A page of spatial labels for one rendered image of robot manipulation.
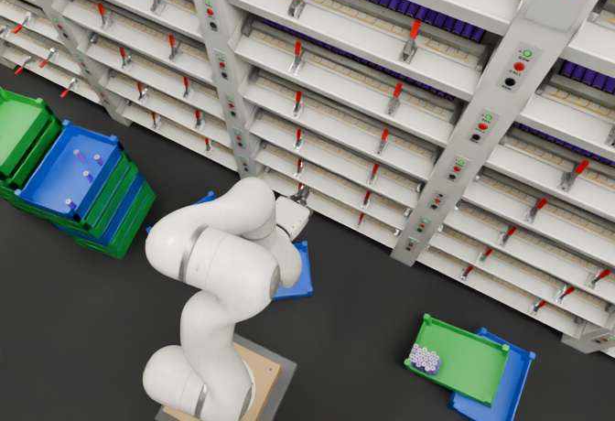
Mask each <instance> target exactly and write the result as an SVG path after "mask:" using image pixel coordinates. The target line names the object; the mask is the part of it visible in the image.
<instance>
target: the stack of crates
mask: <svg viewBox="0 0 615 421"><path fill-rule="evenodd" d="M64 128H65V127H64V125H63V124H62V122H61V120H60V119H59V118H58V117H57V115H55V114H54V113H53V111H52V110H51V109H50V108H49V106H48V105H47V104H46V103H45V101H44V100H43V99H40V98H38V99H37V100H34V99H31V98H28V97H25V96H22V95H19V94H16V93H13V92H9V91H6V90H3V89H2V88H1V87H0V197H1V198H2V199H4V200H5V201H7V202H8V203H10V204H11V205H12V206H14V207H15V208H16V209H18V210H19V211H23V212H26V213H28V214H31V215H34V216H37V217H39V218H41V219H44V220H45V218H44V217H43V216H41V215H40V214H39V213H37V212H36V211H35V210H33V209H32V208H31V207H29V206H28V205H27V204H26V203H25V202H24V201H22V200H21V199H20V198H19V197H17V196H16V195H15V194H14V193H15V191H16V190H17V189H21V190H22V189H23V188H24V187H25V185H26V184H27V183H28V181H29V180H30V178H31V177H32V175H33V174H34V173H35V171H36V170H37V168H38V166H39V165H40V163H41V162H42V160H43V159H44V158H45V156H46V155H47V153H48V152H49V150H50V149H51V148H52V146H53V145H54V143H55V142H56V141H57V139H58V138H59V136H60V134H61V133H62V131H63V130H64Z"/></svg>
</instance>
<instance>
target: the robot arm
mask: <svg viewBox="0 0 615 421"><path fill-rule="evenodd" d="M309 194H310V191H309V187H307V185H304V187H303V188H300V190H299V191H298V193H295V194H294V195H291V196H286V195H283V194H281V195H280V196H279V198H278V199H277V200H276V201H275V194H274V192H273V190H272V189H271V187H270V186H269V185H268V184H267V183H266V182H265V181H264V180H262V179H260V178H253V177H250V178H244V179H242V180H240V181H239V182H237V183H236V184H235V185H234V186H233V187H232V188H231V189H230V190H229V191H228V192H227V193H226V194H225V195H223V196H222V197H220V198H218V199H216V200H212V201H209V202H204V203H200V204H195V205H191V206H188V207H185V208H182V209H179V210H175V211H173V212H171V213H169V214H168V215H167V216H165V217H164V218H163V219H161V220H160V221H159V222H158V223H157V224H156V225H155V226H154V227H153V228H152V229H151V230H150V233H149V234H148V236H147V238H146V257H147V259H148V261H149V263H150V264H151V265H152V266H153V267H154V268H155V269H156V270H157V271H158V272H160V273H161V274H163V275H166V276H169V277H171V278H174V279H176V280H178V281H181V282H183V283H186V284H188V285H191V286H195V287H197V288H200V289H203V290H201V291H200V292H198V293H196V294H195V295H194V296H193V297H191V298H190V300H189V301H188V302H187V304H186V306H185V307H184V308H183V311H182V315H181V321H180V341H181V346H178V345H170V346H166V347H164V348H162V349H160V350H158V351H157V352H155V353H154V354H153V355H152V357H151V358H150V360H149V361H148V362H147V364H146V367H145V371H144V372H143V385H144V388H145V390H146V393H147V394H148V395H149V396H150V397H151V398H152V399H153V400H155V401H156V402H158V403H160V404H162V405H165V406H168V407H170V408H173V409H175V410H178V411H179V412H182V413H184V414H187V415H189V416H193V417H196V418H198V419H200V420H202V421H240V420H241V419H242V418H243V417H244V415H245V414H246V413H247V412H248V410H249V409H250V407H251V405H252V403H253V401H254V396H255V389H256V385H255V379H254V374H253V371H252V369H251V368H250V366H249V365H248V364H247V363H246V362H245V361H244V360H243V359H242V358H241V357H240V355H239V353H238V352H237V350H236V349H235V347H234V345H233V333H234V327H235V323H236V322H239V321H242V320H245V319H248V318H250V317H253V316H254V315H256V314H257V313H259V312H260V311H262V310H263V309H264V308H265V307H266V306H267V305H268V304H269V303H270V302H271V300H272V299H273V298H274V296H275V293H276V292H277V290H278V287H279V286H281V287H283V288H290V287H292V286H295V285H296V283H297V281H298V280H299V277H300V276H301V271H302V260H301V256H300V253H299V251H298V250H297V248H296V247H295V246H294V245H293V244H292V243H291V242H292V241H293V240H294V239H295V238H296V237H297V235H298V234H299V233H300V232H301V231H302V229H303V228H304V227H305V225H306V224H307V222H308V217H309V216H311V215H312V214H313V210H312V209H311V208H310V207H309V206H308V205H307V202H306V199H307V198H308V196H309ZM298 200H300V202H299V204H297V203H296V202H297V201H298Z"/></svg>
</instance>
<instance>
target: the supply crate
mask: <svg viewBox="0 0 615 421"><path fill-rule="evenodd" d="M62 124H63V125H64V127H65V128H64V130H63V131H62V133H61V134H60V136H59V138H58V139H57V141H56V142H55V143H54V145H53V146H52V148H51V149H50V150H49V152H48V153H47V155H46V156H45V158H44V159H43V160H42V162H41V163H40V165H39V166H38V168H37V170H36V171H35V173H34V174H33V175H32V177H31V178H30V180H29V181H28V183H27V184H26V185H25V187H24V188H23V189H22V190H21V189H17V190H16V191H15V193H14V194H15V195H16V196H17V197H19V198H20V199H21V200H22V201H24V202H25V203H26V204H28V205H30V206H33V207H36V208H39V209H41V210H44V211H48V212H50V213H53V214H56V215H59V216H61V217H63V218H66V219H69V220H72V221H75V222H78V223H80V221H81V219H82V217H83V215H84V214H85V212H86V211H87V210H88V208H89V207H90V205H91V203H92V201H93V199H94V198H95V196H96V194H97V193H98V191H99V190H100V188H101V186H102V185H103V182H104V181H105V180H106V178H107V177H108V175H109V173H110V172H111V170H112V169H113V166H114V165H115V163H116V161H117V160H118V158H119V156H120V155H121V154H122V152H123V151H124V147H123V145H122V144H121V142H120V141H119V139H118V138H117V136H115V135H111V136H110V137H109V136H106V135H101V134H98V133H95V132H93V131H90V130H87V129H84V128H80V127H78V126H75V125H73V124H72V123H71V122H70V121H68V120H64V122H63V123H62ZM76 149H78V150H79V151H80V152H81V153H82V155H83V156H84V157H85V158H86V160H87V161H86V162H85V163H82V162H80V160H79V159H78V158H77V157H76V156H75V155H74V153H73V151H74V150H76ZM96 155H99V156H100V157H101V158H102V160H103V161H104V163H103V164H102V166H100V165H99V164H98V162H97V161H96V160H95V159H94V156H96ZM85 171H89V173H90V174H91V175H92V176H93V177H94V180H93V181H92V183H91V182H90V181H89V180H88V179H87V178H86V177H84V175H83V173H84V172H85ZM66 200H71V201H73V202H74V203H75V204H76V205H77V207H76V209H75V210H73V209H72V208H70V207H69V206H68V205H67V204H66V203H65V201H66Z"/></svg>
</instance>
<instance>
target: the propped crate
mask: <svg viewBox="0 0 615 421"><path fill-rule="evenodd" d="M415 344H418V346H419V348H421V349H423V348H427V350H428V351H429V352H430V353H431V351H435V352H436V354H437V356H439V359H440V360H441V364H440V365H438V366H439V370H438V371H437V375H433V373H432V375H431V376H430V375H428V374H427V373H426V372H425V371H422V372H420V371H418V369H417V367H415V368H414V367H413V365H412V363H411V361H410V360H408V359H409V358H410V354H411V353H412V351H411V352H410V354H409V357H408V359H405V367H406V369H407V370H408V371H410V372H414V373H416V374H418V375H420V376H422V377H424V378H427V379H428V380H430V381H432V382H434V383H438V384H440V385H442V386H444V387H446V388H448V389H449V390H452V391H454V392H456V393H458V394H461V395H464V396H466V397H468V398H469V399H471V400H473V401H476V402H478V403H480V404H482V405H485V406H487V407H489V408H491V407H492V404H493V401H494V398H495V395H496V393H497V390H498V387H499V384H500V381H501V378H502V374H503V371H504V368H505V365H506V362H507V360H508V357H509V354H510V346H508V345H506V344H503V345H501V344H499V343H496V342H494V341H491V340H487V339H485V338H482V337H480V336H478V335H475V334H473V333H470V332H468V331H466V330H464V329H459V328H457V327H454V326H452V325H449V324H447V323H445V322H443V321H440V320H437V319H435V318H431V317H430V315H428V314H426V313H425V315H424V322H423V324H422V326H421V329H420V330H419V333H418V335H417V337H416V340H415V343H414V345H415Z"/></svg>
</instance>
